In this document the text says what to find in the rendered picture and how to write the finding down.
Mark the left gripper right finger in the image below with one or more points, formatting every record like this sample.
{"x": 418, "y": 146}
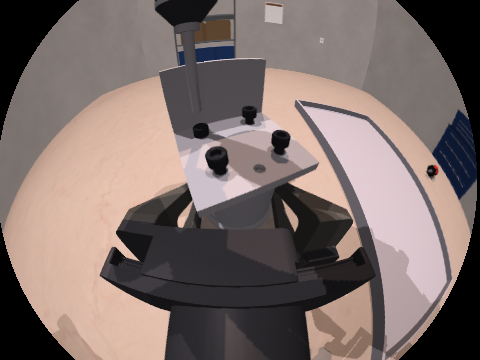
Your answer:
{"x": 321, "y": 223}

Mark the black socket head screw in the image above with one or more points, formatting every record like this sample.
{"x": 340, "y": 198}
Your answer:
{"x": 280, "y": 140}
{"x": 217, "y": 159}
{"x": 201, "y": 130}
{"x": 249, "y": 113}

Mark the dark blue electric screwdriver barrel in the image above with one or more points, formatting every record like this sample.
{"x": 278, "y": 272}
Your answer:
{"x": 186, "y": 16}

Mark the grey l-shaped bracket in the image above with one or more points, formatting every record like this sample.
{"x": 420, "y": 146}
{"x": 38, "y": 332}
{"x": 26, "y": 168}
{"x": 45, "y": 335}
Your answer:
{"x": 226, "y": 86}

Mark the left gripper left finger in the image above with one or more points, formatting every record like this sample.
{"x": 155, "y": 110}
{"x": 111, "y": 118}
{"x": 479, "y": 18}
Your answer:
{"x": 165, "y": 209}

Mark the shallow grey rectangular tray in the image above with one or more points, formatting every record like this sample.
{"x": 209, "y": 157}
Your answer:
{"x": 410, "y": 257}

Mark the red screwdriver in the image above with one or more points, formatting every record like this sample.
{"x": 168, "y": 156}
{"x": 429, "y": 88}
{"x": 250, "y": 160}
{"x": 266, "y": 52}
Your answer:
{"x": 432, "y": 169}

